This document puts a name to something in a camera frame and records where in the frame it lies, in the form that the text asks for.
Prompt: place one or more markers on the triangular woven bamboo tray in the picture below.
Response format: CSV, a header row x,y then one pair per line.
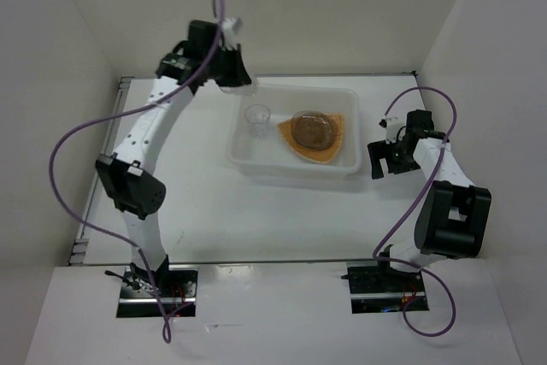
x,y
316,156

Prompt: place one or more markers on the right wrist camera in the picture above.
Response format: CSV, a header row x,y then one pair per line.
x,y
395,129

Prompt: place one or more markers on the clear glass cup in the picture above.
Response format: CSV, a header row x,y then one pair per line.
x,y
242,90
257,117

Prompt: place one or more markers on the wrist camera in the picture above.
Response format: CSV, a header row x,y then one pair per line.
x,y
395,129
230,28

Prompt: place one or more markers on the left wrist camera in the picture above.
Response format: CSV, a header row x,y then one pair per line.
x,y
230,28

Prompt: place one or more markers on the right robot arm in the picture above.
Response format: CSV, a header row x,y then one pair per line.
x,y
452,221

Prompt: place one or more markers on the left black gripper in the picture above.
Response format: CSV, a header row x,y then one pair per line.
x,y
238,75

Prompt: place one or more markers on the aluminium table edge rail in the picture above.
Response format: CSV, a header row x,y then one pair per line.
x,y
77,261

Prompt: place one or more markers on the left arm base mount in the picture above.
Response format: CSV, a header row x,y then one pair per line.
x,y
178,296

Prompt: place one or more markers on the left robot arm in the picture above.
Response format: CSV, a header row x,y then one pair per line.
x,y
210,52

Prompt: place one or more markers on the clear glass plate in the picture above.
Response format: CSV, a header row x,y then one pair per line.
x,y
313,130

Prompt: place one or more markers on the white plastic bin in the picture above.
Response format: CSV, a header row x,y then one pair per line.
x,y
269,160

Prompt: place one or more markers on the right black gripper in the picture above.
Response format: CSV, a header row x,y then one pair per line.
x,y
381,150

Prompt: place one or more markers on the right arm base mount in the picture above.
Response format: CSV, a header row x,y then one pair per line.
x,y
376,289

